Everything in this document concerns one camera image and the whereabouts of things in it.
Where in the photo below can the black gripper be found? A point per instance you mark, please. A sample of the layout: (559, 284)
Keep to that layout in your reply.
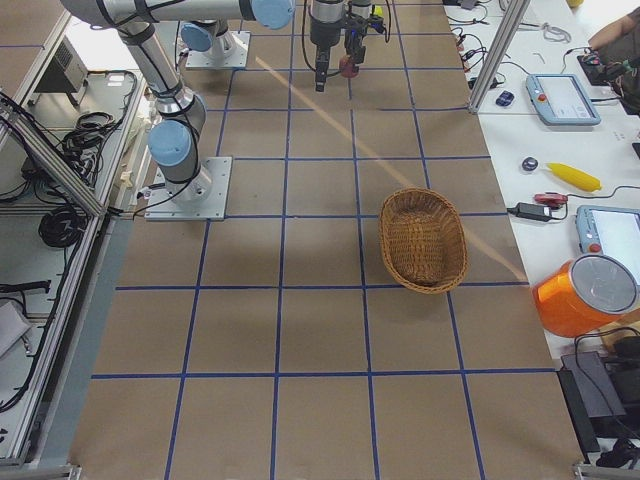
(323, 32)
(356, 50)

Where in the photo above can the dark red apple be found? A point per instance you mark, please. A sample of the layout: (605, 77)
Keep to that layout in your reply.
(347, 67)

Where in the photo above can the brown wicker basket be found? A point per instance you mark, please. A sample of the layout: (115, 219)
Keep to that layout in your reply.
(422, 241)

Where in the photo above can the dark blue checked pouch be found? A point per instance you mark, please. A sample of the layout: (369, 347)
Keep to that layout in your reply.
(505, 99)

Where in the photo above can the small round grey object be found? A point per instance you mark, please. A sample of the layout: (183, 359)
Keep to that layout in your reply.
(529, 165)

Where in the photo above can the upper teach pendant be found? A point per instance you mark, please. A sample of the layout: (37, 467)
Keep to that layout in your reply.
(560, 100)

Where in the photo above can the teach pendant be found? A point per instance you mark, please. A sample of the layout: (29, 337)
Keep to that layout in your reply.
(560, 100)
(609, 231)

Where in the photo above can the black power adapter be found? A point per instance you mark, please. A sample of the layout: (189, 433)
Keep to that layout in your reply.
(535, 212)

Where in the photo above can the red black tool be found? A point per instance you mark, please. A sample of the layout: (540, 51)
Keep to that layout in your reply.
(550, 199)

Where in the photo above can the yellow toy corn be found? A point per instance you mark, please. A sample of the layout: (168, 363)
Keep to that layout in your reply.
(574, 177)

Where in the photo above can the aluminium side rack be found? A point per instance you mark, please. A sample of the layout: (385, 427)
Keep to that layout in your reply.
(64, 129)

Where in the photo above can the person at desk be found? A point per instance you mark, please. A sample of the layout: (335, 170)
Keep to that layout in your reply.
(615, 43)

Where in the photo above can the lower teach pendant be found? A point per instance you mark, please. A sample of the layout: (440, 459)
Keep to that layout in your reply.
(609, 231)

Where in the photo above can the orange round container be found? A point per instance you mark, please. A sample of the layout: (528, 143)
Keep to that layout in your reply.
(586, 293)

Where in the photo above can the black box device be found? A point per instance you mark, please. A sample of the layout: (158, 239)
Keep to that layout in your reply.
(594, 406)

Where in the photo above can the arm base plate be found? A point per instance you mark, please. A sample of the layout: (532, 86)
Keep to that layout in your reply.
(205, 198)
(228, 51)

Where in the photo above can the aluminium frame post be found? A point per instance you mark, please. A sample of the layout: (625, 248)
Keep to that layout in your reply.
(506, 31)

